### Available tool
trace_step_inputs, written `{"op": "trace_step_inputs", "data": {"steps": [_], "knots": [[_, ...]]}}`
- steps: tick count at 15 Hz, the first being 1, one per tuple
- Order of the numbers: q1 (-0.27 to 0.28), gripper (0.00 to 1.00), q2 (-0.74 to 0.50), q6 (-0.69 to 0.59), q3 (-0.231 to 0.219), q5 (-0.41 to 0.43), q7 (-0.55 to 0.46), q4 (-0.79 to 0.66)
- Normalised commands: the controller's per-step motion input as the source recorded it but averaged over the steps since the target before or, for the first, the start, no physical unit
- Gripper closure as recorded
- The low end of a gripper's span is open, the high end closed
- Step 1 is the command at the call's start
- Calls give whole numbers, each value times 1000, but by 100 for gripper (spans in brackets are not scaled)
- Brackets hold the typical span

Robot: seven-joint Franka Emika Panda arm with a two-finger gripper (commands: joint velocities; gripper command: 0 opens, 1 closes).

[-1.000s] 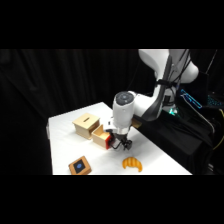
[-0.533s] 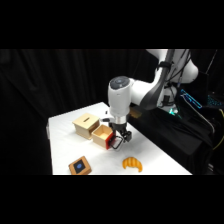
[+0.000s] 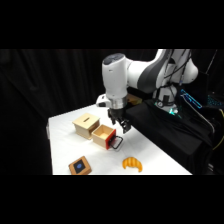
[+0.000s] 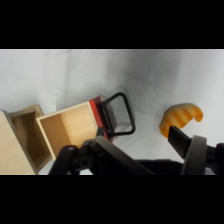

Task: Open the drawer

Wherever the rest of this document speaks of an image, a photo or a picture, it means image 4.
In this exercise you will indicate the orange toy croissant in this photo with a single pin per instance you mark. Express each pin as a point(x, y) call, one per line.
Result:
point(181, 115)

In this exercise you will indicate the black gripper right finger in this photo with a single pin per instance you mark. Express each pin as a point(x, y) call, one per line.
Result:
point(195, 156)

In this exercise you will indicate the light wooden drawer cabinet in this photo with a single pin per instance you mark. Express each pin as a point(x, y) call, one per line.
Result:
point(10, 150)

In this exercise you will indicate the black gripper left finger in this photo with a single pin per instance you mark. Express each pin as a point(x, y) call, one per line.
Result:
point(100, 156)

